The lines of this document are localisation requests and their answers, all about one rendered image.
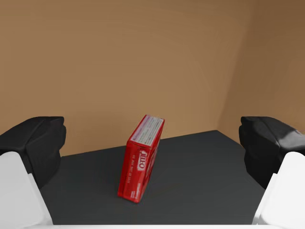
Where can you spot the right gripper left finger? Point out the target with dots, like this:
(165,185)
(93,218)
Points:
(35,152)

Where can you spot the tall board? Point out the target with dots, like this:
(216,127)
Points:
(143,59)

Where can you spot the red carton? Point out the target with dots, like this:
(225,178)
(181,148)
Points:
(140,162)

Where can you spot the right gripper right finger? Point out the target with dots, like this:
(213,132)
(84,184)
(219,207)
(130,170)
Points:
(264,155)

